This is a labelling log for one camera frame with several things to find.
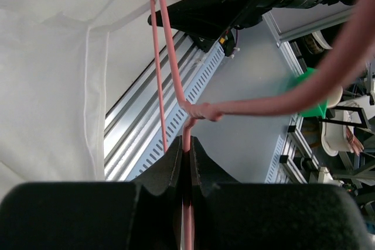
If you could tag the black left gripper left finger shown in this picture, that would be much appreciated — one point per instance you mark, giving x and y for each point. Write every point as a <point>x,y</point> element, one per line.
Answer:
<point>143,213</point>

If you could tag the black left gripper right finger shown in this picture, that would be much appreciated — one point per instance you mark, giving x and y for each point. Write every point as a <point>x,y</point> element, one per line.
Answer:
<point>211,179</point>

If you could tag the pink hanger of white top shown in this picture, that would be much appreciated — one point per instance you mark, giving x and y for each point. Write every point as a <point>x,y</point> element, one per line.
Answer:
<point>346,60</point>

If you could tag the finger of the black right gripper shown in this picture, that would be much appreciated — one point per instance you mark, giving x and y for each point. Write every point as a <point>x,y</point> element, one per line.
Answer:
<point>209,19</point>

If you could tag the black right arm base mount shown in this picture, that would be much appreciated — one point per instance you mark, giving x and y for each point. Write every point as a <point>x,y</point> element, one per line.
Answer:
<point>228,42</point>

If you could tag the white slotted cable duct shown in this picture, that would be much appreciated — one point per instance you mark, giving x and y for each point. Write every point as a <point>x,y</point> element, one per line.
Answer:
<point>194,78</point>

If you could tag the white tank top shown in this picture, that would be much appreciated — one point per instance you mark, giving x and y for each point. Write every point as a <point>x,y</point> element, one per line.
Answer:
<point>64,64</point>

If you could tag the aluminium table edge rail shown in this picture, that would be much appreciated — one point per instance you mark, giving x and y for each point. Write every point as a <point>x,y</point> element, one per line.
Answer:
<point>133,135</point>

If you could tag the green plastic object background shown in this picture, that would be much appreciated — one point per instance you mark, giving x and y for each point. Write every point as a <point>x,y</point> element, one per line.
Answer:
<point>305,96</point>

